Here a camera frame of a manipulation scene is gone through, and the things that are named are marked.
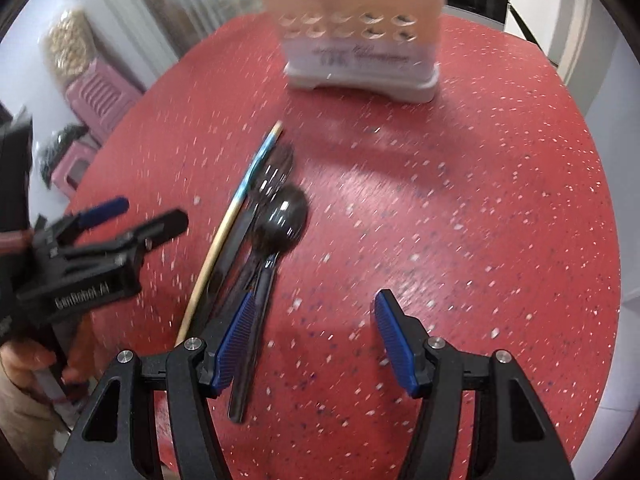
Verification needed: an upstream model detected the person's left forearm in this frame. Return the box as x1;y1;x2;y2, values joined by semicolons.
0;375;71;480

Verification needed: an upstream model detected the single pink plastic stool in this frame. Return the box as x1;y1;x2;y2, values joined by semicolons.
50;140;101;196

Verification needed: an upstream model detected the clear bag of beige balls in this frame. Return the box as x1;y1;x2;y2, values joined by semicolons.
40;7;98;83

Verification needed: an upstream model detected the stack of pink plastic stools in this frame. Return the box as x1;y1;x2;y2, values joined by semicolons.
65;57;146;143

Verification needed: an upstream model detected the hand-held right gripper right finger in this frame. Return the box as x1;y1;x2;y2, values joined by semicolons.
374;289;576;480

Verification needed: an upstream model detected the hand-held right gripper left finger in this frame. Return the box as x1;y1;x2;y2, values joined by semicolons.
56;290;258;480

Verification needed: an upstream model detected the black plastic bag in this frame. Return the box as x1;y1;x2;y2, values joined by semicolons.
37;122;88;186

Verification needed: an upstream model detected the person's left hand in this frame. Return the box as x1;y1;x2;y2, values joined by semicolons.
0;319;97;387

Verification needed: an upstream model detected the blue patterned bamboo chopstick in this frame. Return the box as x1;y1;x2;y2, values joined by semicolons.
175;121;285;348

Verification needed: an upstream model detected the dark translucent plastic spoon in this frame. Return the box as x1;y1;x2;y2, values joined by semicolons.
227;185;309;423
207;142;297;331

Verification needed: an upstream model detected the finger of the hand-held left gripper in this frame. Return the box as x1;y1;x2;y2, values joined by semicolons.
60;209;190;272
37;196;130;241

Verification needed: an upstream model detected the glass sliding door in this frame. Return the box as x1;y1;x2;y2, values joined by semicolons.
82;0;261;68

